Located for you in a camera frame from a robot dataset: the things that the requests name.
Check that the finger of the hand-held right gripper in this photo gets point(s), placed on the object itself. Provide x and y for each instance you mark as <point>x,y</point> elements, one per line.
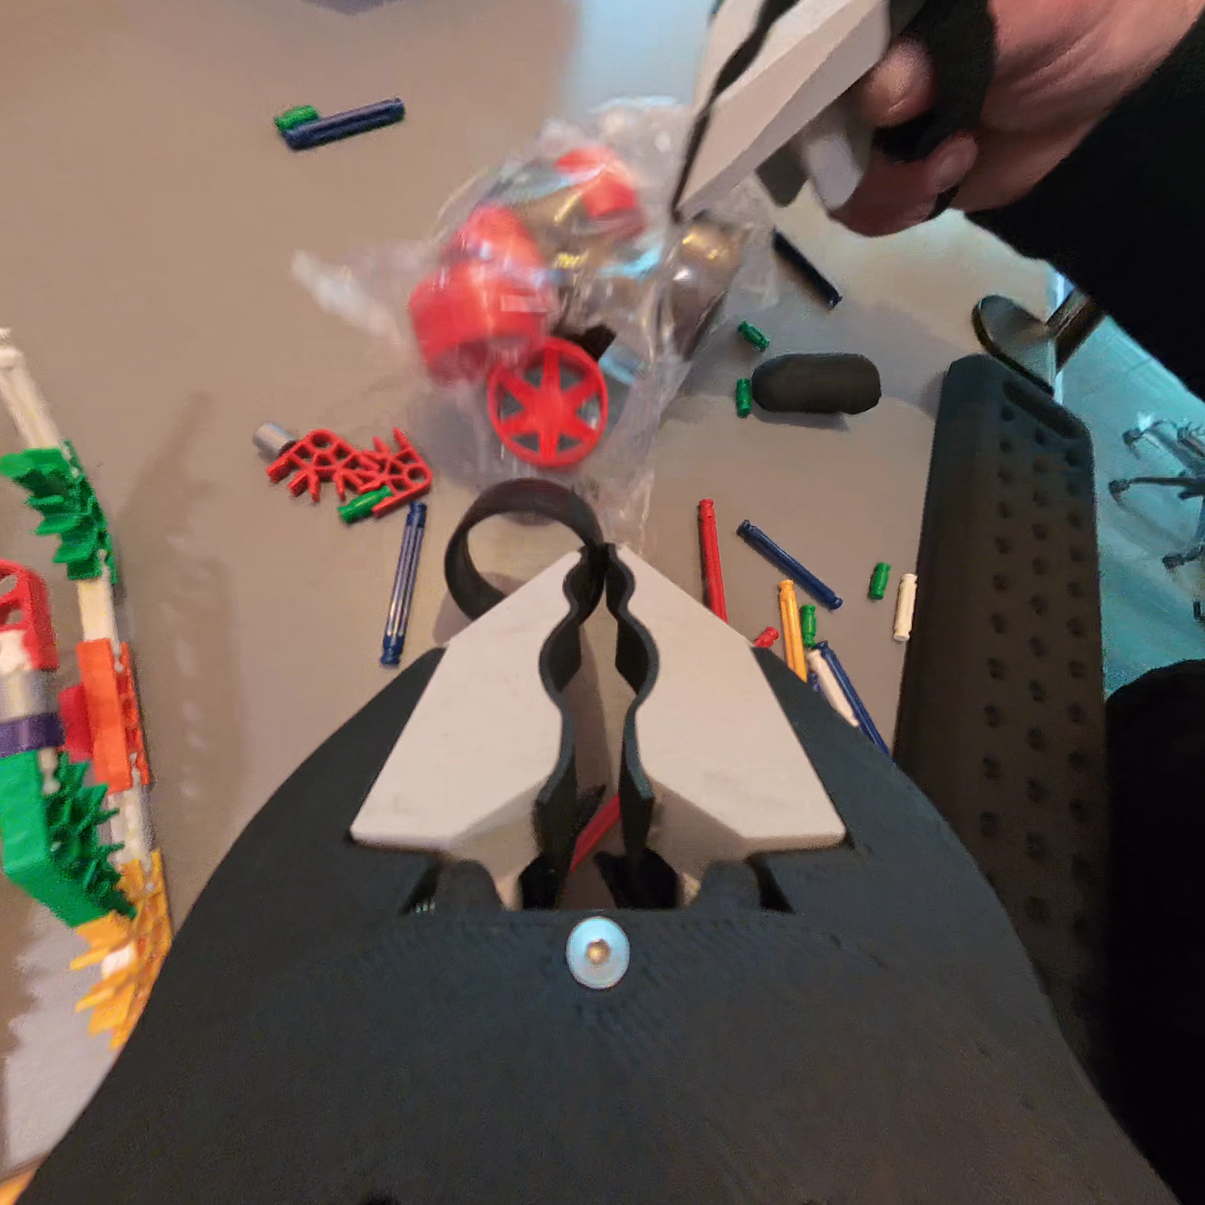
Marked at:
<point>720,38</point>
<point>809,75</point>

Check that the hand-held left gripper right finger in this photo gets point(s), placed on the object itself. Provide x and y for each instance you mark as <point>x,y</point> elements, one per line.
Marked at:
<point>743,754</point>

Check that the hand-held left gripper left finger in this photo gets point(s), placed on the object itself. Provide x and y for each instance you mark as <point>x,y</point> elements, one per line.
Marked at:
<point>452,754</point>

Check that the red wheel with black tyre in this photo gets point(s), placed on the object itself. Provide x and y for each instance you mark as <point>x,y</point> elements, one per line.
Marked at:
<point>461,566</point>

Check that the plastic bag of red wheels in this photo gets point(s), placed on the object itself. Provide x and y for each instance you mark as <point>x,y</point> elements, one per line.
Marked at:
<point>659,283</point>

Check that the multicoloured toy frame assembly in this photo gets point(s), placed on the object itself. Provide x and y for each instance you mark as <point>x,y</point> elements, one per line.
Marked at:
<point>37,829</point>

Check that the person's right forearm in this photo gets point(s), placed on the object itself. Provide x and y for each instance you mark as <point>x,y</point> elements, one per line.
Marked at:
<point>1129,236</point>

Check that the person's right hand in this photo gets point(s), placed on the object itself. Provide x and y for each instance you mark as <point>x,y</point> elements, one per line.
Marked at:
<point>1063,75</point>

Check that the short white rod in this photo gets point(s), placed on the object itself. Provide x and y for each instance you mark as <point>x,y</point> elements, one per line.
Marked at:
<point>828,678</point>
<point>905,608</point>

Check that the blue plastic rod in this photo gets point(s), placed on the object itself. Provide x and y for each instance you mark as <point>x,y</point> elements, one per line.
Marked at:
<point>403,585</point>
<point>789,566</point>
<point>852,697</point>
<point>805,269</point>

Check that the yellow plastic rod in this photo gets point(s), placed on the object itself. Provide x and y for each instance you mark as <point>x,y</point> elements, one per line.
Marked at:
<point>792,631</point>

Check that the black foam cylinder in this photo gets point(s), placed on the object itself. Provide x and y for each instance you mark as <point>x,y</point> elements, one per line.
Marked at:
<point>816,382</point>

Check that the red fan connector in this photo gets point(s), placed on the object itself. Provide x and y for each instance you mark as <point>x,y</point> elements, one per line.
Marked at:
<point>316,461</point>
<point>400,471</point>

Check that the black perforated foam strip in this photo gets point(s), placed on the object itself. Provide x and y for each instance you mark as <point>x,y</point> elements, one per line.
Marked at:
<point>997,612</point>

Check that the grey cylindrical spacer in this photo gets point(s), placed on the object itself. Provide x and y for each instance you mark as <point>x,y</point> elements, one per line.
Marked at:
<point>273,438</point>

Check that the thick blue rod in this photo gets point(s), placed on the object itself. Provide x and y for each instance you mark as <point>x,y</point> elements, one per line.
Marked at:
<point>349,123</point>

